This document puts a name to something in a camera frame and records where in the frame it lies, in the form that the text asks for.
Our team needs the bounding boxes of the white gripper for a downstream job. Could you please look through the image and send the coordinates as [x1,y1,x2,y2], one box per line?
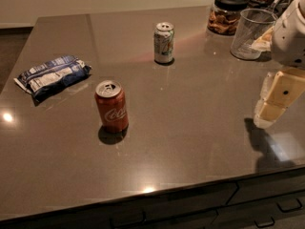
[254,3,305,129]

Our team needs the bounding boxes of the red coke can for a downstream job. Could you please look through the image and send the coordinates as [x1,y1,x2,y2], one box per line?
[94,80,129,134]

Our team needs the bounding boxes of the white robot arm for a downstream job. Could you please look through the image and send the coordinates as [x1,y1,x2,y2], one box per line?
[251,0,305,129]

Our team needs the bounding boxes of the white green 7up can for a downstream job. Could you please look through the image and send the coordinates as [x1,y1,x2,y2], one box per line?
[153,22,174,64]

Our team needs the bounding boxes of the clear plastic cup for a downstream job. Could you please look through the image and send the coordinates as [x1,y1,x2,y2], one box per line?
[231,9,277,60]

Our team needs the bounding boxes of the dark drawer cabinet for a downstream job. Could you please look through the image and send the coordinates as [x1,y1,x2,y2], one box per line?
[0,167,305,229]

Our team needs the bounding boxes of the glass jar with black lid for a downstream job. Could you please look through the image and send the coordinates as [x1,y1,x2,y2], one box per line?
[207,0,249,35]

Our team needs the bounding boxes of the blue chip bag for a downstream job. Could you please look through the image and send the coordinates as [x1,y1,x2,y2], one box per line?
[14,55,92,102]

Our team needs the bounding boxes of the black drawer handle right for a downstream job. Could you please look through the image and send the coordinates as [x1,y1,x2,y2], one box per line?
[276,198,303,213]

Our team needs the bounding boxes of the black drawer handle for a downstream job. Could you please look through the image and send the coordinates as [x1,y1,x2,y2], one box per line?
[110,210,146,229]
[254,217,275,229]
[276,198,303,213]

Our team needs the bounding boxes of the black drawer handle middle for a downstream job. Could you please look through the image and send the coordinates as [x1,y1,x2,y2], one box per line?
[254,217,275,229]

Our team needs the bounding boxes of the black drawer handle left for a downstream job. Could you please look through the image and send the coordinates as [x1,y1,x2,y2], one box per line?
[110,210,146,229]

